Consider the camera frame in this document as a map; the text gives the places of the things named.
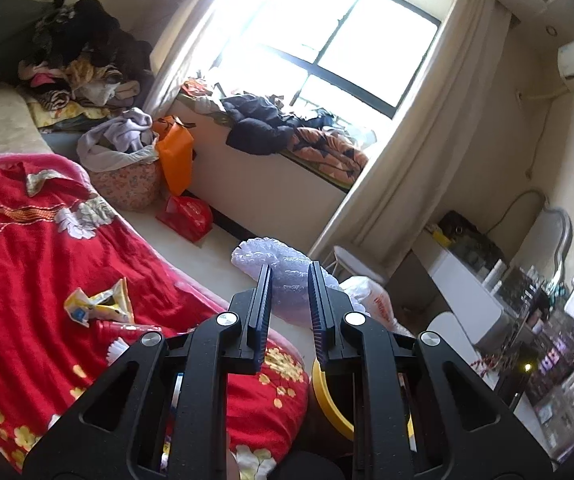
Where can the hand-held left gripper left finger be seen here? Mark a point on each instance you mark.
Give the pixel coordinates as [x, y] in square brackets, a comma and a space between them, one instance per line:
[262, 320]

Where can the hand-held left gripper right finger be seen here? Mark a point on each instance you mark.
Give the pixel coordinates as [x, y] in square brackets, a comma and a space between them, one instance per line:
[315, 320]

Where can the yellow snack wrapper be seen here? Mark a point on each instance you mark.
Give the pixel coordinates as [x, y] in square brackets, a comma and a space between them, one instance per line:
[87, 307]

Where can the white bubble plastic bag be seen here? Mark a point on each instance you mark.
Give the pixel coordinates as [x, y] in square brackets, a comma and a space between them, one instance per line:
[287, 270]

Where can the white bag with red print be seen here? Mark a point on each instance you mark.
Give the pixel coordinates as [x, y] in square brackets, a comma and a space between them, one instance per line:
[377, 305]

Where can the white stool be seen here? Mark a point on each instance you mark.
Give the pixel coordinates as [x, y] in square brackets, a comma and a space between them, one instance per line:
[359, 262]

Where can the red plastic packet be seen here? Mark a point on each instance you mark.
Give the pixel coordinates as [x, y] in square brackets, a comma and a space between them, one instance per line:
[187, 217]

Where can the red cylinder package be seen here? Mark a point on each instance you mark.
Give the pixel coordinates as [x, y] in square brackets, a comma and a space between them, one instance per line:
[117, 329]

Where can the white desk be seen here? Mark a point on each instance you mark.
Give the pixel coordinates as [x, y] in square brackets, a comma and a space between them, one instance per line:
[462, 280]

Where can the orange patterned blanket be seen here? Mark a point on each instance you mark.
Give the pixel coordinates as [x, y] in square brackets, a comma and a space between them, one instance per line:
[332, 152]

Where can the black bag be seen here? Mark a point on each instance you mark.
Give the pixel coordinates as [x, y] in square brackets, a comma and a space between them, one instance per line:
[467, 240]

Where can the orange bag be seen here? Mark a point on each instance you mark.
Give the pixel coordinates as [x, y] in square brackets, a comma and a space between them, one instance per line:
[174, 155]

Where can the floral laundry basket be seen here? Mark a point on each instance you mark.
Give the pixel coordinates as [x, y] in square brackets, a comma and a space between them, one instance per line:
[127, 185]

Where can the dark puffer jacket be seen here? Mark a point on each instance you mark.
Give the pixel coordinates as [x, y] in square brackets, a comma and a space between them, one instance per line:
[257, 125]

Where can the cream curtain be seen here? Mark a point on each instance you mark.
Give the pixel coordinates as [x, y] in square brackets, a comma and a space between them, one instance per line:
[417, 135]

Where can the red floral blanket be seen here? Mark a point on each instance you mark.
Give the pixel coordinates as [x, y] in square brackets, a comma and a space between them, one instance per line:
[42, 270]

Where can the colourful clothes heap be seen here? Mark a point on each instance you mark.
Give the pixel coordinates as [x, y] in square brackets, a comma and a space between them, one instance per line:
[199, 92]

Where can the grey lilac clothes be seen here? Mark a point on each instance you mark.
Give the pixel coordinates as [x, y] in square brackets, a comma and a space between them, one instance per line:
[122, 130]

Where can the cluster of cosmetic bottles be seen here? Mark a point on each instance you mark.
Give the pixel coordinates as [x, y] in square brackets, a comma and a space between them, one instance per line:
[552, 330]

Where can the silver framed mirror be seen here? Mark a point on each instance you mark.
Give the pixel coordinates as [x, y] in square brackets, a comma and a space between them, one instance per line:
[557, 240]

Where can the black framed window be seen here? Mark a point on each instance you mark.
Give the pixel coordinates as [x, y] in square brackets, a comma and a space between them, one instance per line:
[347, 35]

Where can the pile of mixed clothes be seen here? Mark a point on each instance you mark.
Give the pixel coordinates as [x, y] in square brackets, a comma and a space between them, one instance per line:
[92, 25]

